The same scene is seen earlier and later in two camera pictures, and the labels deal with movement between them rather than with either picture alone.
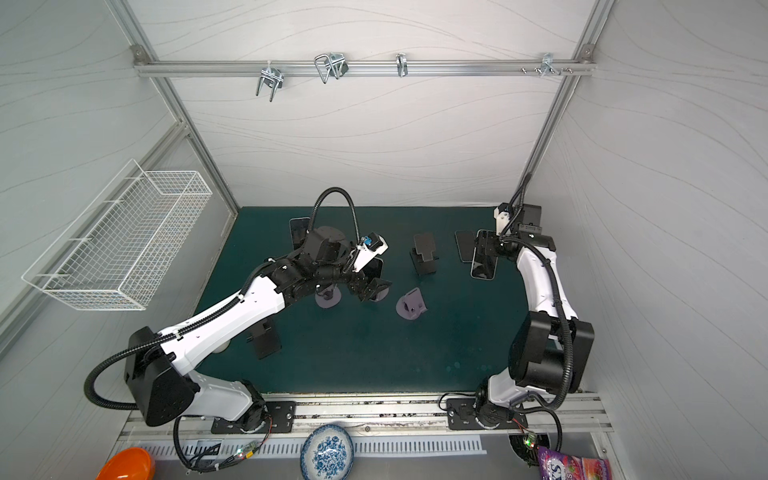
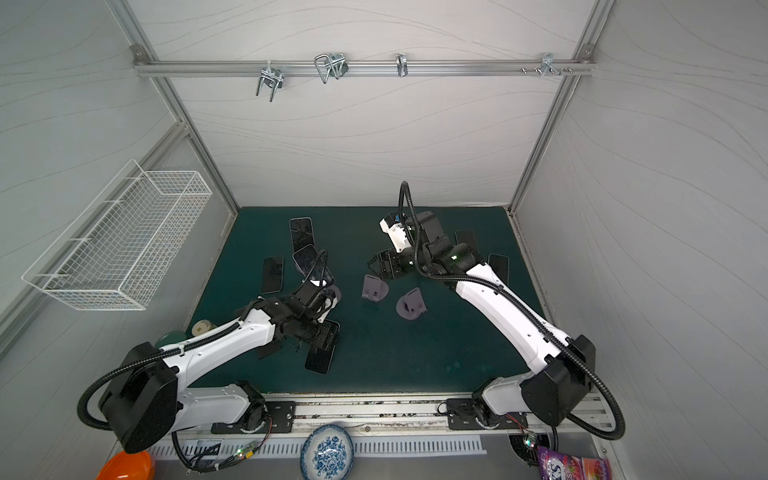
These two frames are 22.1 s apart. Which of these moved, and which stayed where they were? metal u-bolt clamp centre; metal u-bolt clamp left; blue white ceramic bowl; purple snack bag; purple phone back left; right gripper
Moved: right gripper
Stayed: metal u-bolt clamp left; blue white ceramic bowl; purple phone back left; purple snack bag; metal u-bolt clamp centre
